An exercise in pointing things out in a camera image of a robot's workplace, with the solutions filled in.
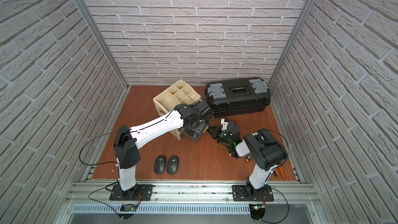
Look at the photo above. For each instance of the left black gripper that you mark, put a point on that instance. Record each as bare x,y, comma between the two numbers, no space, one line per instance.
198,126

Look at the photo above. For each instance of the black computer mouse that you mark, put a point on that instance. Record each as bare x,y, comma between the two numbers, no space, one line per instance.
160,164
172,165

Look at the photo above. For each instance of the transparent grey drawer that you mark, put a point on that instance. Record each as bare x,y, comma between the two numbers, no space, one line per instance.
196,137

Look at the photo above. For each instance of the beige drawer organizer cabinet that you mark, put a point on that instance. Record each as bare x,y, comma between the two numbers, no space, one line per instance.
178,93

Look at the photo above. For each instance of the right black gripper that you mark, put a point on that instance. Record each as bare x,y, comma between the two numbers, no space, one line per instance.
216,133

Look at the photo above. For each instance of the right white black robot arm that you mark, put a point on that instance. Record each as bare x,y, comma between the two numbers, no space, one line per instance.
261,147

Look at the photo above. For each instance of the orange handled pliers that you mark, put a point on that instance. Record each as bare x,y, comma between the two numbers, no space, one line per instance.
278,172

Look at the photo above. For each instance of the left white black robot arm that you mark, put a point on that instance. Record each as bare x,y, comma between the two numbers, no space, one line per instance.
129,140

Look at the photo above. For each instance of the yellow black screwdriver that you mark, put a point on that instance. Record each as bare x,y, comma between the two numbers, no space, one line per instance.
248,157

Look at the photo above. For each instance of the black plastic toolbox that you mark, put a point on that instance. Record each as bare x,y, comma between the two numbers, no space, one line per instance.
237,97

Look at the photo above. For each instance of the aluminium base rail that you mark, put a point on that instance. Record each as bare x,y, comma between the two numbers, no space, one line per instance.
184,197

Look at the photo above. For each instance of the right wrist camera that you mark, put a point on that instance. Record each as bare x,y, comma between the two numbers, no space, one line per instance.
224,124

